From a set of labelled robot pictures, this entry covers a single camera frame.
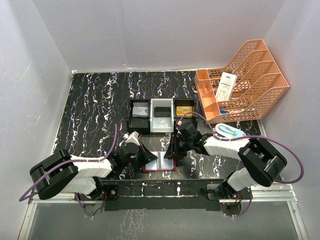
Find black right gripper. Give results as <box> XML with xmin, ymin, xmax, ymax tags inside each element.
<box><xmin>165</xmin><ymin>134</ymin><xmax>193</xmax><ymax>159</ymax></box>

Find white magnetic stripe card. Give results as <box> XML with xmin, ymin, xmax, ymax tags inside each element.
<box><xmin>157</xmin><ymin>151</ymin><xmax>175</xmax><ymax>171</ymax></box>

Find red leather card holder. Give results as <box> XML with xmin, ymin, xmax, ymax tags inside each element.
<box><xmin>142</xmin><ymin>151</ymin><xmax>176</xmax><ymax>173</ymax></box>

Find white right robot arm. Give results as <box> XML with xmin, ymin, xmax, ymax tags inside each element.
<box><xmin>164</xmin><ymin>122</ymin><xmax>288</xmax><ymax>199</ymax></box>

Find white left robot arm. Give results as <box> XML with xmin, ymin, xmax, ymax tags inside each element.
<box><xmin>29</xmin><ymin>131</ymin><xmax>158</xmax><ymax>200</ymax></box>

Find gold card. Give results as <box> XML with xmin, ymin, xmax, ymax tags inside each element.
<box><xmin>175</xmin><ymin>106</ymin><xmax>195</xmax><ymax>118</ymax></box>

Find black card in white bin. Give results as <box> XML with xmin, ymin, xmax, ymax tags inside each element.
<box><xmin>153</xmin><ymin>106</ymin><xmax>171</xmax><ymax>117</ymax></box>

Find white VIP card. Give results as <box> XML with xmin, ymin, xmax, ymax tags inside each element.
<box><xmin>132</xmin><ymin>102</ymin><xmax>149</xmax><ymax>118</ymax></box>

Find black bin left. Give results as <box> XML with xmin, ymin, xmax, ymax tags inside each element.
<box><xmin>126</xmin><ymin>99</ymin><xmax>151</xmax><ymax>135</ymax></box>

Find black bin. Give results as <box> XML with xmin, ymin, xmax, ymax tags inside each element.
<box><xmin>173</xmin><ymin>99</ymin><xmax>198</xmax><ymax>128</ymax></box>
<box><xmin>126</xmin><ymin>99</ymin><xmax>151</xmax><ymax>135</ymax></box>

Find white bin middle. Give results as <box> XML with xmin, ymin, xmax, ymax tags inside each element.
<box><xmin>149</xmin><ymin>98</ymin><xmax>174</xmax><ymax>133</ymax></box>

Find black bin right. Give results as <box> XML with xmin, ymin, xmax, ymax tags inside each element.
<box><xmin>173</xmin><ymin>99</ymin><xmax>198</xmax><ymax>128</ymax></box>

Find white blue tape dispenser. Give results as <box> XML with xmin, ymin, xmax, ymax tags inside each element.
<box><xmin>215</xmin><ymin>123</ymin><xmax>246</xmax><ymax>139</ymax></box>

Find white paper receipt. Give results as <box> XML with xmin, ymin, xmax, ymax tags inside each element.
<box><xmin>215</xmin><ymin>72</ymin><xmax>238</xmax><ymax>102</ymax></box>

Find orange plastic desk organizer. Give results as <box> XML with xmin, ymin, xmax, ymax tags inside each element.
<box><xmin>194</xmin><ymin>39</ymin><xmax>290</xmax><ymax>124</ymax></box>

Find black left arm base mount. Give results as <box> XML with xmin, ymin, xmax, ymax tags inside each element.
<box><xmin>74</xmin><ymin>177</ymin><xmax>120</xmax><ymax>220</ymax></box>

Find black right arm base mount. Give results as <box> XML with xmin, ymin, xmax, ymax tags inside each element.
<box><xmin>199</xmin><ymin>183</ymin><xmax>253</xmax><ymax>218</ymax></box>

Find aluminium frame rail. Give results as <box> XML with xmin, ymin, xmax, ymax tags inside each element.
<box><xmin>19</xmin><ymin>185</ymin><xmax>308</xmax><ymax>240</ymax></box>

